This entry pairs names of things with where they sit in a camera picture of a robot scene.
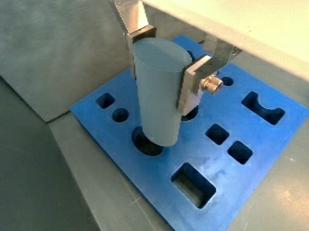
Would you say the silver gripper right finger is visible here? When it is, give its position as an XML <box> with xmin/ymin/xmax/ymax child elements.
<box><xmin>176</xmin><ymin>35</ymin><xmax>240</xmax><ymax>116</ymax></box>

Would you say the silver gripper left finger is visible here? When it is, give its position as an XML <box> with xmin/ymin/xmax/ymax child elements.
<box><xmin>108</xmin><ymin>0</ymin><xmax>156</xmax><ymax>72</ymax></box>

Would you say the light blue oval cylinder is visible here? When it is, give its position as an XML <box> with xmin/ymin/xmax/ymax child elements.
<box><xmin>132</xmin><ymin>38</ymin><xmax>191</xmax><ymax>146</ymax></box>

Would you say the blue foam shape board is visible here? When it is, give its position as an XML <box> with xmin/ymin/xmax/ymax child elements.
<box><xmin>68</xmin><ymin>34</ymin><xmax>309</xmax><ymax>231</ymax></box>

